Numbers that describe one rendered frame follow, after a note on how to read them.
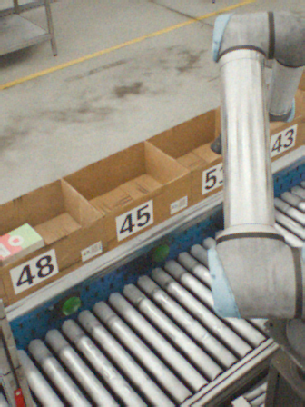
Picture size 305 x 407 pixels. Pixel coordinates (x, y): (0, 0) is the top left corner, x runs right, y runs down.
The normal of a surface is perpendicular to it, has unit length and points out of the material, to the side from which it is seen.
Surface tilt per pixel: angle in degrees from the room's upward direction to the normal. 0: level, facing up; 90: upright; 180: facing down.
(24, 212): 89
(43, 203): 90
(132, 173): 89
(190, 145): 89
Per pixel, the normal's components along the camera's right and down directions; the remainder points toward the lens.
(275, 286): -0.11, -0.06
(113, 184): 0.62, 0.45
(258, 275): -0.12, -0.30
